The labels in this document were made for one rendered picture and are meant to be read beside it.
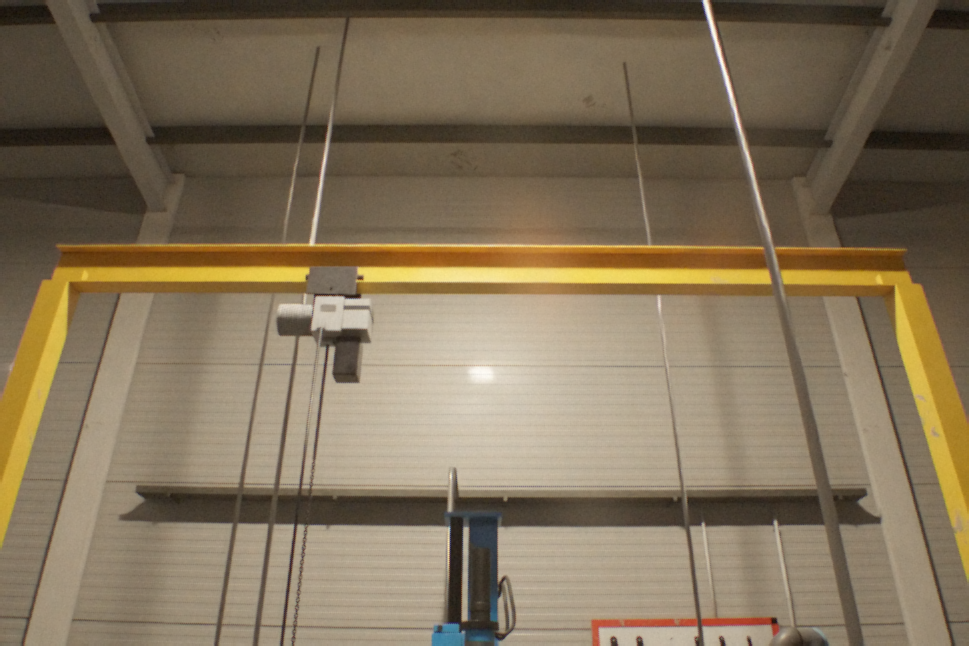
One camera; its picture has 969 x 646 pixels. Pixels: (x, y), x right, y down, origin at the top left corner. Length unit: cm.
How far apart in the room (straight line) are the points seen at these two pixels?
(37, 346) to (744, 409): 557
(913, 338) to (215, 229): 640
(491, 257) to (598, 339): 270
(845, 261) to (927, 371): 84
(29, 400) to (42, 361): 24
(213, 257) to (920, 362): 423
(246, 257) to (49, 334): 120
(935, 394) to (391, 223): 522
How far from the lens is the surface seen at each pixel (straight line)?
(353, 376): 402
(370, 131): 748
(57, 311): 480
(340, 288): 424
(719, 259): 462
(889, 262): 507
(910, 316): 480
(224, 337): 723
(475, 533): 451
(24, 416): 457
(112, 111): 749
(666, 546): 631
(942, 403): 460
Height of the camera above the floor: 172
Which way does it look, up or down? 29 degrees up
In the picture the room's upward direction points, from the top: straight up
